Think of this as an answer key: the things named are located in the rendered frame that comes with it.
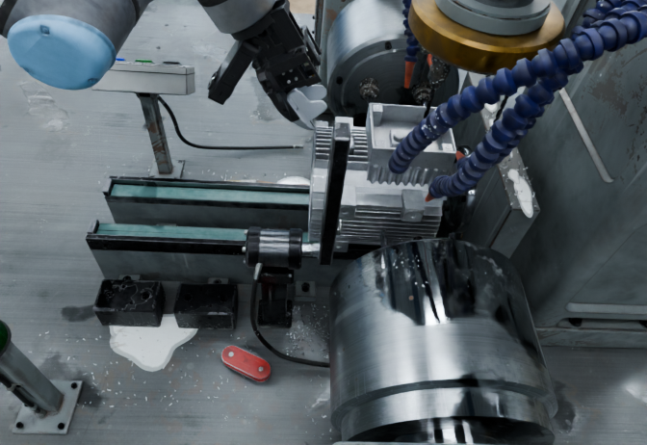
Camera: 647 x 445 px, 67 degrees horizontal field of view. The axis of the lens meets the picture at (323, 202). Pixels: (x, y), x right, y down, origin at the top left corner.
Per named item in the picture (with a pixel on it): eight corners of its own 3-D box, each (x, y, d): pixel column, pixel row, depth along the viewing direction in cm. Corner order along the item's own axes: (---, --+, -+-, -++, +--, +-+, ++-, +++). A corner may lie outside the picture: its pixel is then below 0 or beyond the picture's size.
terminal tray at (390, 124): (434, 141, 81) (446, 106, 75) (444, 189, 74) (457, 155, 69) (362, 136, 80) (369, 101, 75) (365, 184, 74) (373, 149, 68)
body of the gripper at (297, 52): (323, 86, 69) (281, 13, 61) (271, 107, 72) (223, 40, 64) (323, 55, 74) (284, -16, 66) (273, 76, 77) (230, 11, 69)
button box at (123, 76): (195, 92, 95) (194, 64, 94) (187, 95, 88) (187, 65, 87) (105, 87, 94) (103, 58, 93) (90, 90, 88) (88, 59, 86)
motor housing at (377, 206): (412, 184, 95) (437, 107, 81) (424, 267, 83) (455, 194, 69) (309, 177, 94) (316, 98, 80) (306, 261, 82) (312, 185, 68)
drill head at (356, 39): (421, 57, 125) (447, -44, 106) (444, 159, 101) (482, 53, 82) (323, 50, 123) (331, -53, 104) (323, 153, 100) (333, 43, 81)
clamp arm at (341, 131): (335, 249, 75) (355, 121, 56) (335, 266, 73) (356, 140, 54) (312, 248, 75) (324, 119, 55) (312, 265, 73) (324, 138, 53)
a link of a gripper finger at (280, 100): (299, 125, 74) (270, 81, 68) (290, 128, 74) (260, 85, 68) (300, 105, 77) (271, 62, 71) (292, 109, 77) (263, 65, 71)
